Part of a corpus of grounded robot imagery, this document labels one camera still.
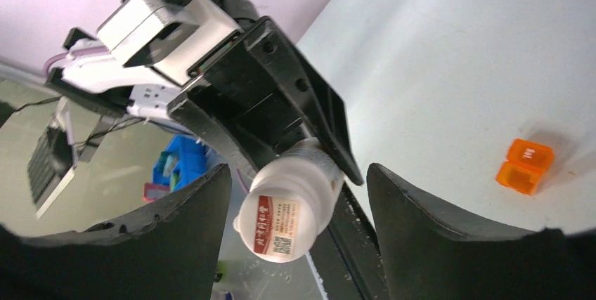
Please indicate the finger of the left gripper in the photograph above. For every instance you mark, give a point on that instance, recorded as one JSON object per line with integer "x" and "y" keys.
{"x": 243, "y": 126}

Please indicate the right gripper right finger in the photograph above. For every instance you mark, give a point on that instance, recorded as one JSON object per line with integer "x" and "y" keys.
{"x": 432, "y": 249}

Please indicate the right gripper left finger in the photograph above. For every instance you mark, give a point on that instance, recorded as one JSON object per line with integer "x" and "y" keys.
{"x": 167, "y": 249}

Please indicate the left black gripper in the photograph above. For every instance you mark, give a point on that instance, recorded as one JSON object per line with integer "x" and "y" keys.
{"x": 263, "y": 60}

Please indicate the white pill bottle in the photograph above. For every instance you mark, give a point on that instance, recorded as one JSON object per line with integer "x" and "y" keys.
{"x": 291, "y": 201}

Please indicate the orange pill organizer box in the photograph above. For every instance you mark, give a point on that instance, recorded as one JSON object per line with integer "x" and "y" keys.
{"x": 525, "y": 166}

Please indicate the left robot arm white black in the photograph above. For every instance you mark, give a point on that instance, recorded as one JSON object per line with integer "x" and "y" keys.
{"x": 92, "y": 78}

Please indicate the blue storage bin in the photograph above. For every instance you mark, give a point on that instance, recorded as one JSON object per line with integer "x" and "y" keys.
{"x": 182, "y": 161}

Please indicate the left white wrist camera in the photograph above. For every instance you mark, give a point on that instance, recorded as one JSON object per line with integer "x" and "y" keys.
{"x": 168, "y": 37}

